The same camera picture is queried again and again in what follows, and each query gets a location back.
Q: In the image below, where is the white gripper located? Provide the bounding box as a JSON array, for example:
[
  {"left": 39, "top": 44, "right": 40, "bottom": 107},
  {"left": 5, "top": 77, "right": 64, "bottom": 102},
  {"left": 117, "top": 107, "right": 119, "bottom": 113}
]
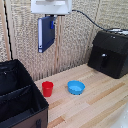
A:
[{"left": 30, "top": 0, "right": 73, "bottom": 30}]

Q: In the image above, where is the black paper shredder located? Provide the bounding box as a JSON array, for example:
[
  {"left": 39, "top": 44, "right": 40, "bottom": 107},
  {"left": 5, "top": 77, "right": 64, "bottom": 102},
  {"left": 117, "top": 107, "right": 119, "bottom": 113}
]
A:
[{"left": 87, "top": 28, "right": 128, "bottom": 80}]

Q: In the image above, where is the red plastic cup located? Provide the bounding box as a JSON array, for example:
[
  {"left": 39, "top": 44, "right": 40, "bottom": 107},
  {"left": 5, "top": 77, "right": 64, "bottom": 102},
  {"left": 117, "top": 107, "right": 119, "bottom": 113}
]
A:
[{"left": 41, "top": 80, "right": 55, "bottom": 98}]

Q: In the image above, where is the blue plastic bowl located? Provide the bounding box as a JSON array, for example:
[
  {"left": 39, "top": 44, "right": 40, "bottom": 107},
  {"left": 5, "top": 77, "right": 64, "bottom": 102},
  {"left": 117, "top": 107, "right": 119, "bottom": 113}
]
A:
[{"left": 67, "top": 80, "right": 86, "bottom": 96}]

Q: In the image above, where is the black fabric storage box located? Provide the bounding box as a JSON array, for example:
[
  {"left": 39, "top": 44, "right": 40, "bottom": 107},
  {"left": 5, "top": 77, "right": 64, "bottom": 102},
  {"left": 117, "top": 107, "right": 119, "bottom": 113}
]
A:
[{"left": 0, "top": 59, "right": 50, "bottom": 128}]

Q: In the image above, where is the black cable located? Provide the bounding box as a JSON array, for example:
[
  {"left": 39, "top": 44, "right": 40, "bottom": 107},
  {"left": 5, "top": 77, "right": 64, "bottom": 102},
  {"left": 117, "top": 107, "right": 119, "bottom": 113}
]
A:
[{"left": 71, "top": 9, "right": 114, "bottom": 33}]

